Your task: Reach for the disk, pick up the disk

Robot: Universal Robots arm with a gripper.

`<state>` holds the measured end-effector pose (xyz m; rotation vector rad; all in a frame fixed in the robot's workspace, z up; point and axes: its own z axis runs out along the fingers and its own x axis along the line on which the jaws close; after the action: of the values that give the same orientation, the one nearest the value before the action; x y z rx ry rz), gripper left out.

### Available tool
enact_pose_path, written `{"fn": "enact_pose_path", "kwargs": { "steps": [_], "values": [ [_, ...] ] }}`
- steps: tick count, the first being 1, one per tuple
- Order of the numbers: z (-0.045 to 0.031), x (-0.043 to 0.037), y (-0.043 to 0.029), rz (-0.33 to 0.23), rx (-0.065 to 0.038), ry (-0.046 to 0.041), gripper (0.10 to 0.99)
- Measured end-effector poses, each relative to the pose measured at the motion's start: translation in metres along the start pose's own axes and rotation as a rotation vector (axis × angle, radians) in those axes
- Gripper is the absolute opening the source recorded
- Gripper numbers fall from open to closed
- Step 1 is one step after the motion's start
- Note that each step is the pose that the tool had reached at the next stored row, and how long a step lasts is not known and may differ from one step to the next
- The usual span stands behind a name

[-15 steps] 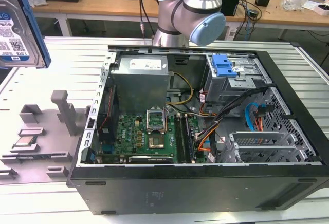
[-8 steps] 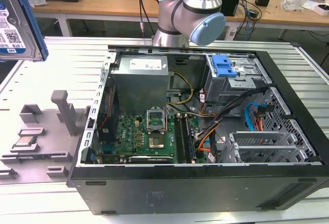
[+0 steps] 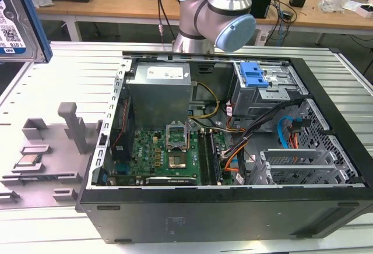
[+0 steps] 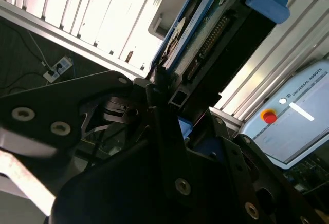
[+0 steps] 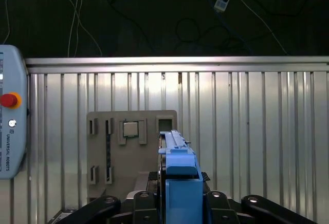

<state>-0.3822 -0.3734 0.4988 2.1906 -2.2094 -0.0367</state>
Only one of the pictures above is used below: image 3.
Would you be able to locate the grey power supply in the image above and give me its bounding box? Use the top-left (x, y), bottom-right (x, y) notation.
top-left (123, 62), bottom-right (193, 121)

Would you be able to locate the black graphics card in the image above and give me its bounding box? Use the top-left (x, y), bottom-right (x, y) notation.
top-left (145, 175), bottom-right (198, 186)

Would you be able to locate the metal disk bay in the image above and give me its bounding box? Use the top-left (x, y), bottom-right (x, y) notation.
top-left (233, 61), bottom-right (310, 118)

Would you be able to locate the clear plastic bag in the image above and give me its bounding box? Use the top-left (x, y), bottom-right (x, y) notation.
top-left (320, 0), bottom-right (351, 13)

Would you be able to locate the wooden desk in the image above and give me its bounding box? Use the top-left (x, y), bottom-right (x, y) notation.
top-left (34, 0), bottom-right (373, 28)

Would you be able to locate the orange wire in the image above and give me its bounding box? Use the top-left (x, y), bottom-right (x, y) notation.
top-left (288, 130), bottom-right (300, 150)

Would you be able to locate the yellow wire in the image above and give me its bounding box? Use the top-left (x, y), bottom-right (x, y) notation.
top-left (188, 82), bottom-right (220, 119)

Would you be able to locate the blue wire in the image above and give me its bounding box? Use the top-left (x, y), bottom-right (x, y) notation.
top-left (276, 115), bottom-right (293, 150)

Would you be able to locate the hard disk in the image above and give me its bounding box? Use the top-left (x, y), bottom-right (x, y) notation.
top-left (0, 0), bottom-right (54, 64)

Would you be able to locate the black open PC case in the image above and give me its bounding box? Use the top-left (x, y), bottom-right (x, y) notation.
top-left (75, 50), bottom-right (373, 245)

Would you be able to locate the blue bay latch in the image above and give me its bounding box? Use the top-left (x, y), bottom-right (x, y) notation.
top-left (240, 62), bottom-right (270, 89)

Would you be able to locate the thin black cable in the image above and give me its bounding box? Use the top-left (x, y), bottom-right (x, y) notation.
top-left (153, 0), bottom-right (182, 45)

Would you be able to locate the black RAM slot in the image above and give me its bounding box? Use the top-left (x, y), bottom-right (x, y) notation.
top-left (207, 129), bottom-right (224, 186)
top-left (198, 129), bottom-right (211, 186)

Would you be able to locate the green motherboard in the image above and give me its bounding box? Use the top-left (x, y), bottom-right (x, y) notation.
top-left (112, 128), bottom-right (235, 186)

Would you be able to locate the white crumpled paper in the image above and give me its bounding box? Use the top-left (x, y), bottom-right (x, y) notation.
top-left (31, 0), bottom-right (55, 8)

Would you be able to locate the silver CPU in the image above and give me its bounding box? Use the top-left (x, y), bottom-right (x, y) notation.
top-left (17, 154), bottom-right (42, 168)

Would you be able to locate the black wire bundle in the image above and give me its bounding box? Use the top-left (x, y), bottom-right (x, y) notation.
top-left (220, 94), bottom-right (313, 162)

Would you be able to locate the grey parts rack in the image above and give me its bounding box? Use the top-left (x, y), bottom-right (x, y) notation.
top-left (0, 101), bottom-right (103, 209)

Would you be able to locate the metal drive cage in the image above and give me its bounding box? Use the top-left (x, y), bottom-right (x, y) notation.
top-left (249, 148), bottom-right (348, 186)

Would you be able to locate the metal socket cover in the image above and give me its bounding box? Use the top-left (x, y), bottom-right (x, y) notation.
top-left (165, 122), bottom-right (188, 153)

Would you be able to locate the black case fan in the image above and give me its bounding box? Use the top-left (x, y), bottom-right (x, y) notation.
top-left (111, 96), bottom-right (135, 162)

